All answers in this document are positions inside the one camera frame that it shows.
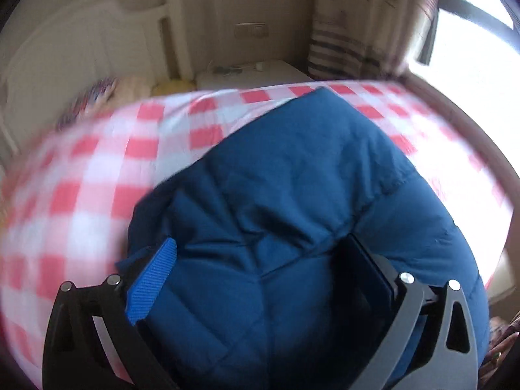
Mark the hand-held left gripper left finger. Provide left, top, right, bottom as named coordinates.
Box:
left=43, top=238, right=178, bottom=390

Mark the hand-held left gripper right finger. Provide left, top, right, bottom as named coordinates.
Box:
left=343, top=233, right=479, bottom=390

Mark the blue quilted jacket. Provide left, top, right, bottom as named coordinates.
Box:
left=116, top=86, right=490, bottom=390

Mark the person's right hand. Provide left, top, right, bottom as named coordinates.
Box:
left=483, top=328, right=520, bottom=372

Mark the red white checked bed sheet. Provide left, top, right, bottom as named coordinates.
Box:
left=0, top=79, right=514, bottom=390

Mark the yellow pillow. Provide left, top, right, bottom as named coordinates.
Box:
left=151, top=80, right=198, bottom=95

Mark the patterned pillow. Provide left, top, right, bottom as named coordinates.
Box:
left=55, top=77, right=118, bottom=131

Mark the white nightstand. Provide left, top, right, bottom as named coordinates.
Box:
left=196, top=59, right=315, bottom=90

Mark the striped beige curtain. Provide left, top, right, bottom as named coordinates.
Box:
left=306, top=0, right=443, bottom=80

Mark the white bed headboard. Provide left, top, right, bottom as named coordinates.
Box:
left=0, top=0, right=196, bottom=167

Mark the window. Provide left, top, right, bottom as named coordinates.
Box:
left=418, top=0, right=520, bottom=90

